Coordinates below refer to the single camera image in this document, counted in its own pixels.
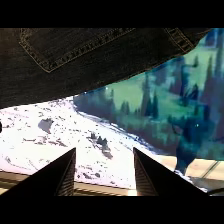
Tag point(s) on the black jeans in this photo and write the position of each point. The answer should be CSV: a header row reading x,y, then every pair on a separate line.
x,y
83,66

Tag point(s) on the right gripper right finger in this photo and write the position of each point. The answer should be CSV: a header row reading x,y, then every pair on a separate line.
x,y
156,180

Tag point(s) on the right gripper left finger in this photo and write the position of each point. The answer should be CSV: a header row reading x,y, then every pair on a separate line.
x,y
50,180

